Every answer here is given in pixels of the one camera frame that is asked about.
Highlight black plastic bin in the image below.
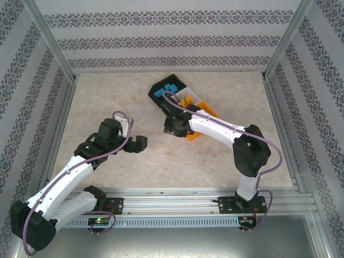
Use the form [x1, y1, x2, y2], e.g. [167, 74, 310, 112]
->
[148, 74, 187, 108]

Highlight white plastic bin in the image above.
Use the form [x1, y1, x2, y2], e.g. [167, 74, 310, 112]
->
[171, 87, 202, 108]

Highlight orange plastic bin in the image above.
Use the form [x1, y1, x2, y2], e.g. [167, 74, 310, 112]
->
[185, 100, 219, 142]

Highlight grey metal sheet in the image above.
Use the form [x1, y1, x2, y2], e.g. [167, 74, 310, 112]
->
[26, 227, 330, 258]

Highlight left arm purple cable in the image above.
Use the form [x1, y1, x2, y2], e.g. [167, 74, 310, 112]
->
[23, 110, 132, 256]

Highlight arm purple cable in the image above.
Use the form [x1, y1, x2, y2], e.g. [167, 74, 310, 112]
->
[23, 110, 132, 256]
[162, 90, 284, 234]

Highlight aluminium table side rail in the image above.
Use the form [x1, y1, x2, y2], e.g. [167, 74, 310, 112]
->
[262, 75, 306, 194]
[36, 76, 79, 196]

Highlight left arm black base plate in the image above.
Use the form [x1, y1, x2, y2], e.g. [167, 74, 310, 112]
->
[103, 197, 124, 216]

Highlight aluminium mounting rail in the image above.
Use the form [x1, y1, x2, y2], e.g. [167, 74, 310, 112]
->
[25, 187, 319, 216]

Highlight grey slotted cable duct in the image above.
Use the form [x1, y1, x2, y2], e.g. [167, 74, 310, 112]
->
[64, 217, 240, 228]

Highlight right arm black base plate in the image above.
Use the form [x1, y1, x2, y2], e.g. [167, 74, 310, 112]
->
[218, 195, 267, 215]

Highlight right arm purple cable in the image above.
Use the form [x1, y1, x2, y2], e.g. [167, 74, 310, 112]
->
[162, 90, 284, 234]

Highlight aluminium frame post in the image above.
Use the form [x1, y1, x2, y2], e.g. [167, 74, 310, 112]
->
[21, 0, 77, 81]
[262, 0, 315, 80]

